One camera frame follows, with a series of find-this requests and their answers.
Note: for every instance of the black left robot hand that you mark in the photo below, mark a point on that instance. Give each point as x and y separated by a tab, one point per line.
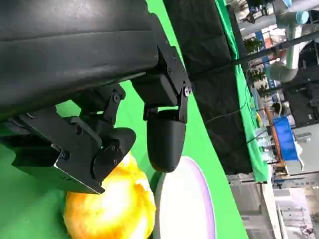
74	49

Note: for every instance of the orange and white bread roll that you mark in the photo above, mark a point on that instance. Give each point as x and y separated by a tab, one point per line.
112	211

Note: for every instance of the black backdrop curtain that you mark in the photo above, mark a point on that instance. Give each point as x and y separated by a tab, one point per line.
211	74

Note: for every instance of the green table cloth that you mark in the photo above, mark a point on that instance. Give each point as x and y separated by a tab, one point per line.
30	211

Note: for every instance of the green hanging backdrop cloth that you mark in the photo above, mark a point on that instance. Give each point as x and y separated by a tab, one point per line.
246	119

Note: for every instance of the lilac plate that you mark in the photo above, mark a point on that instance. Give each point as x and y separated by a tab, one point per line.
184	204

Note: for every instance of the black pole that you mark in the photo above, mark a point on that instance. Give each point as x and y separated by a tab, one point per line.
274	48

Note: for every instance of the blue bin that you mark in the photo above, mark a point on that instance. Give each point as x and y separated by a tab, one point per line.
285	139

